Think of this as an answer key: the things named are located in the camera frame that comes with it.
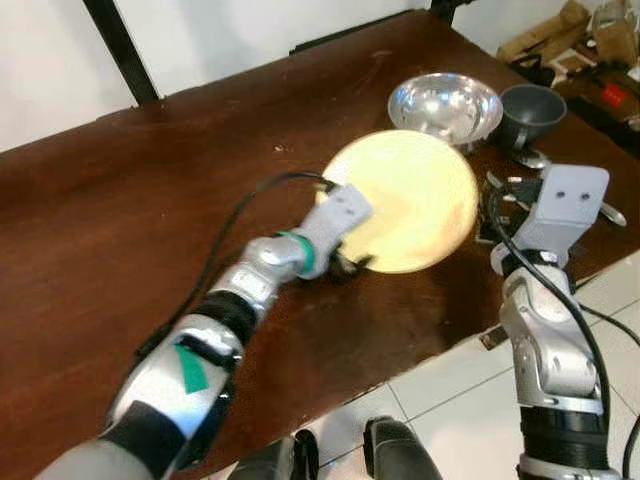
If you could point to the black left robot foot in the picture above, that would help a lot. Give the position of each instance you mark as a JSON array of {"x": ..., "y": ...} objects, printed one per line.
[{"x": 280, "y": 458}]

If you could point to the dark grey cup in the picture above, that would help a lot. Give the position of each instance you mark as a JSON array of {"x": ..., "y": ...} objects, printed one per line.
[{"x": 530, "y": 110}]

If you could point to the brown cardboard box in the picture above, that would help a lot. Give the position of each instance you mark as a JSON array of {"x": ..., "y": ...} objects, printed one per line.
[{"x": 545, "y": 40}]

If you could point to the shiny steel bowl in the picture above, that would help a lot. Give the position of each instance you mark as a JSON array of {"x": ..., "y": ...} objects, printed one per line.
[{"x": 445, "y": 105}]

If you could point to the black robot foot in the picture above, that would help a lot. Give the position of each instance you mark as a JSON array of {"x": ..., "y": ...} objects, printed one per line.
[
  {"x": 280, "y": 458},
  {"x": 395, "y": 450}
]

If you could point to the small red object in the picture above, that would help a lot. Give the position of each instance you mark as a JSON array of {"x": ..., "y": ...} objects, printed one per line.
[{"x": 614, "y": 96}]

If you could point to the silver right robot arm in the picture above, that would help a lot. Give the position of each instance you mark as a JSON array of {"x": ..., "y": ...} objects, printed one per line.
[{"x": 545, "y": 340}]

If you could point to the black right robot foot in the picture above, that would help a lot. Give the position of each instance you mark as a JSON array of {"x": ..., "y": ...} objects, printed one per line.
[{"x": 395, "y": 450}]

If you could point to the black slanted metal pole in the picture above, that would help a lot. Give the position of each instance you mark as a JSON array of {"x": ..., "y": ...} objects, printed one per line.
[{"x": 120, "y": 50}]

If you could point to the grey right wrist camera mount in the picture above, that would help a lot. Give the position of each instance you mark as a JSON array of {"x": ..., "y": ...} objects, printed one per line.
[{"x": 565, "y": 205}]

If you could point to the round yellow plate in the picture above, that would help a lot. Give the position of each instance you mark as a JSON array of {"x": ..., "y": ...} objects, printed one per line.
[{"x": 420, "y": 200}]

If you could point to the steel spoon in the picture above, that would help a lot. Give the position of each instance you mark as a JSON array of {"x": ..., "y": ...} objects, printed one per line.
[{"x": 535, "y": 158}]

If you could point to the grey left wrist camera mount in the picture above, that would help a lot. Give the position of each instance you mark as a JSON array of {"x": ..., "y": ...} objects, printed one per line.
[{"x": 340, "y": 215}]

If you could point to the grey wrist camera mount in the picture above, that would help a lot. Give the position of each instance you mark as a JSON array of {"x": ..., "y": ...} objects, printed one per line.
[
  {"x": 565, "y": 205},
  {"x": 340, "y": 215}
]

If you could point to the brown paper bag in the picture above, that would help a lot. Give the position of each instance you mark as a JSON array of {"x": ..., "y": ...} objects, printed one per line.
[{"x": 615, "y": 30}]

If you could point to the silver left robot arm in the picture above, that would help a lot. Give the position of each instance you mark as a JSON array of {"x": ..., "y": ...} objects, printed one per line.
[{"x": 240, "y": 285}]

